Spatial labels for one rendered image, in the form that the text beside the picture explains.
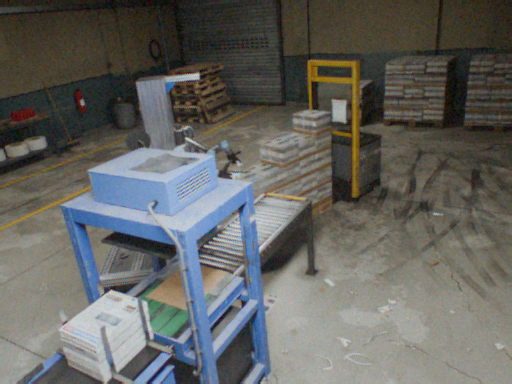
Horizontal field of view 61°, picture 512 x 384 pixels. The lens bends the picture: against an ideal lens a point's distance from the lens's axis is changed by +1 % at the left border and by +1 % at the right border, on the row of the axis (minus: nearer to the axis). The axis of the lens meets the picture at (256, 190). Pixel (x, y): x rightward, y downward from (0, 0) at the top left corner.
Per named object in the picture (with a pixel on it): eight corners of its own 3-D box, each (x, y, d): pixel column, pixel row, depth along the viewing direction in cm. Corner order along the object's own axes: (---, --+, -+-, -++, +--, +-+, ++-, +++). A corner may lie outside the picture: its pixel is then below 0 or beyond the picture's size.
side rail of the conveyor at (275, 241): (307, 211, 418) (307, 200, 413) (312, 212, 415) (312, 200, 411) (234, 287, 313) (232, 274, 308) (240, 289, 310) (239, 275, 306)
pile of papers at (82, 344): (119, 323, 269) (110, 289, 259) (155, 337, 255) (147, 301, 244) (68, 367, 239) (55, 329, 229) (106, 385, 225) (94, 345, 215)
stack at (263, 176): (231, 240, 515) (223, 176, 483) (297, 207, 585) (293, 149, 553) (253, 251, 488) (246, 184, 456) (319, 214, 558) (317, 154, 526)
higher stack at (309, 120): (296, 207, 585) (291, 114, 535) (311, 200, 603) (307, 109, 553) (318, 215, 558) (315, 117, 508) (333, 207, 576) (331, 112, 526)
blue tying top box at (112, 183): (147, 175, 295) (141, 147, 287) (219, 185, 266) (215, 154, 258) (95, 201, 259) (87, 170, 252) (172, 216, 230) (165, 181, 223)
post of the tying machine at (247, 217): (261, 367, 331) (241, 180, 271) (271, 371, 327) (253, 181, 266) (256, 375, 324) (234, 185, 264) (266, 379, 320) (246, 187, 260)
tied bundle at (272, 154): (260, 162, 516) (258, 144, 507) (276, 155, 535) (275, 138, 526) (283, 168, 491) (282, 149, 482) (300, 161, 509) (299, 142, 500)
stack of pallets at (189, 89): (200, 110, 1224) (194, 63, 1174) (229, 111, 1184) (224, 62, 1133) (173, 122, 1116) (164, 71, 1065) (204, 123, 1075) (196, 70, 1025)
